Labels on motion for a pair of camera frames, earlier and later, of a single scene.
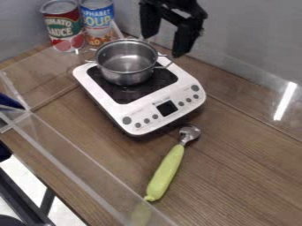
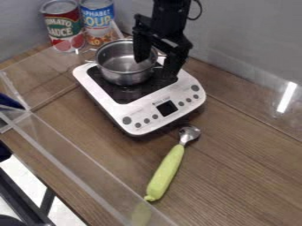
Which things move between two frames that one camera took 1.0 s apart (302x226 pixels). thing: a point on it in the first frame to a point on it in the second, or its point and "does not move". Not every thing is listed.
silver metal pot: x=126 y=61 does not move
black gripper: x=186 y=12 to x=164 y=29
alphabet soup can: x=96 y=19 does not move
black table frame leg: x=23 y=203 does not move
